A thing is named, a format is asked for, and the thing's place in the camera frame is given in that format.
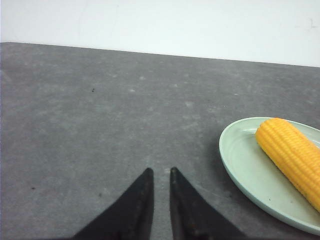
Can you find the pale green plate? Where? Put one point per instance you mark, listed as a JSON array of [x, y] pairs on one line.
[[260, 180]]

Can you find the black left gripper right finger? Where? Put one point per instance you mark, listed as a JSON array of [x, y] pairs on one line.
[[192, 218]]

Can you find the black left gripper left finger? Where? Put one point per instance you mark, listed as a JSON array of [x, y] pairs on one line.
[[130, 217]]

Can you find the yellow corn cob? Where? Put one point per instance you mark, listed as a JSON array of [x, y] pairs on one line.
[[297, 157]]

